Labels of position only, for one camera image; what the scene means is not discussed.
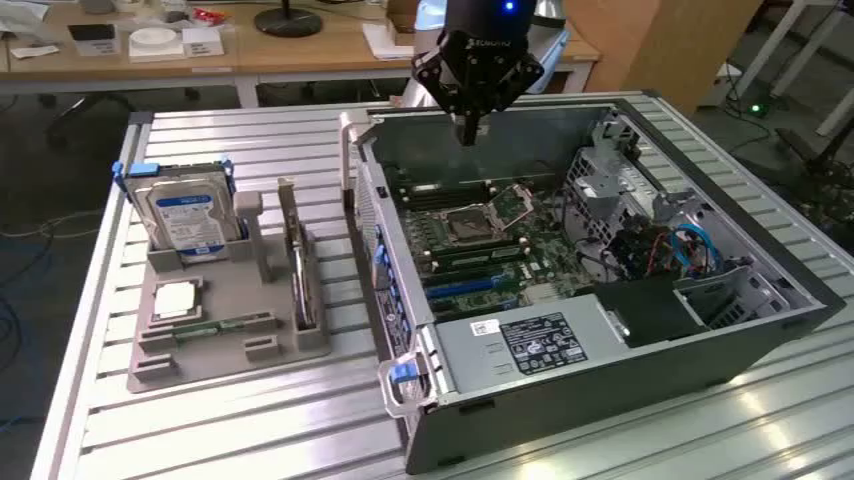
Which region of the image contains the grey power supply unit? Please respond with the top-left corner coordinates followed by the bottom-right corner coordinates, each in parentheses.
top-left (433, 294), bottom-right (633, 394)

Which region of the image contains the white control box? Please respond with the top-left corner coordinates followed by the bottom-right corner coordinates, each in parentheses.
top-left (693, 63), bottom-right (745, 116)

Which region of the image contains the wooden desk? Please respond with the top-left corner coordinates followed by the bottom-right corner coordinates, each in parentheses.
top-left (0, 0), bottom-right (602, 109)

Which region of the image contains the red package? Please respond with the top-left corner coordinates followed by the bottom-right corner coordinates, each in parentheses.
top-left (191, 5), bottom-right (232, 27)

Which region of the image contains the black office chair base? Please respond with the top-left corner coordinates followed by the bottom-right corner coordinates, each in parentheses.
top-left (38, 87), bottom-right (203, 147)

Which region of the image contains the metal disk bay cage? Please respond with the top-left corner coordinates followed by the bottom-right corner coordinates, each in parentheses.
top-left (565, 144), bottom-right (669, 236)

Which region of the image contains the white paper slip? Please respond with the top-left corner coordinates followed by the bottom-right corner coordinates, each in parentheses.
top-left (8, 43), bottom-right (63, 59)

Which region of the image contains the green motherboard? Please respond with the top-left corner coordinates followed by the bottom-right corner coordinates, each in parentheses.
top-left (385, 167), bottom-right (597, 322)

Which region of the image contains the graphics card with metal bracket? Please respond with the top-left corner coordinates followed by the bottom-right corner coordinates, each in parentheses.
top-left (275, 176), bottom-right (327, 334)

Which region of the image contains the black round lamp base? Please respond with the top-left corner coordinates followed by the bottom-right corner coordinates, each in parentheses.
top-left (252, 0), bottom-right (326, 39)

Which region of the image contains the white box with round dish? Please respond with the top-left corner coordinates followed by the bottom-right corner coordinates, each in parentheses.
top-left (127, 27), bottom-right (188, 64)

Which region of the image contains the CPU socket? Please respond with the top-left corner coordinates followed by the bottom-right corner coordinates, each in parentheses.
top-left (445, 204), bottom-right (499, 247)

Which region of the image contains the wooden cabinet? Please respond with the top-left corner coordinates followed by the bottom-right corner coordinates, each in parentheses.
top-left (553, 0), bottom-right (766, 114)

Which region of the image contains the white table frame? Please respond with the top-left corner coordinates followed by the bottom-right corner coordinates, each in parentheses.
top-left (733, 0), bottom-right (854, 137)

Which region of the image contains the installed RAM stick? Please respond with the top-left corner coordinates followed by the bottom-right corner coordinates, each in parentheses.
top-left (433, 244), bottom-right (526, 274)

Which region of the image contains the silver CPU chip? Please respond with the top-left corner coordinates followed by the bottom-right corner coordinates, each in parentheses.
top-left (154, 285), bottom-right (203, 318)

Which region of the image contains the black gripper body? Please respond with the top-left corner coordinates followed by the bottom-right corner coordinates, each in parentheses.
top-left (437, 0), bottom-right (539, 115)

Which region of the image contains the green RAM stick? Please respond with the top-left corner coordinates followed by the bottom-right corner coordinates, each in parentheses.
top-left (171, 315), bottom-right (263, 339)

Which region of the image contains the blue expansion slot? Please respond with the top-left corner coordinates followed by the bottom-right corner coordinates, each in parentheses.
top-left (425, 277), bottom-right (497, 302)

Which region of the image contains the brown cardboard box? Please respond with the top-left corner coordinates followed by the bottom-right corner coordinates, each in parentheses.
top-left (387, 0), bottom-right (423, 34)

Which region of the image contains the metal socket cover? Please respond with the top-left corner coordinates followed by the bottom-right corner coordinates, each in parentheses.
top-left (489, 183), bottom-right (537, 222)

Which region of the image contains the grey parts rack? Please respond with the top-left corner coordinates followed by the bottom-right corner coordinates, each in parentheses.
top-left (126, 189), bottom-right (334, 395)

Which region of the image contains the black and white box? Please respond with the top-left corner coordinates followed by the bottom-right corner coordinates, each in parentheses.
top-left (66, 23), bottom-right (123, 58)

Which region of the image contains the plain white box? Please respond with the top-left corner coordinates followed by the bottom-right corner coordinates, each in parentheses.
top-left (180, 26), bottom-right (224, 59)

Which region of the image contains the open black PC case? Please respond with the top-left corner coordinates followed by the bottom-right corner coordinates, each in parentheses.
top-left (338, 97), bottom-right (849, 476)

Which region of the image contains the white paper stack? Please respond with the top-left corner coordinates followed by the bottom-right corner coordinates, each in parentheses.
top-left (362, 22), bottom-right (418, 62)

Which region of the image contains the black floor stand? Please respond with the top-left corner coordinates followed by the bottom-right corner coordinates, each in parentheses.
top-left (773, 99), bottom-right (854, 222)

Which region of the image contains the hard disk in blue caddy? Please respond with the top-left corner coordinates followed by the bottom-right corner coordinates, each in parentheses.
top-left (111, 153), bottom-right (243, 263)

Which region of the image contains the blue wire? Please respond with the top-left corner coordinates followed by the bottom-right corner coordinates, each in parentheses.
top-left (671, 225), bottom-right (723, 277)

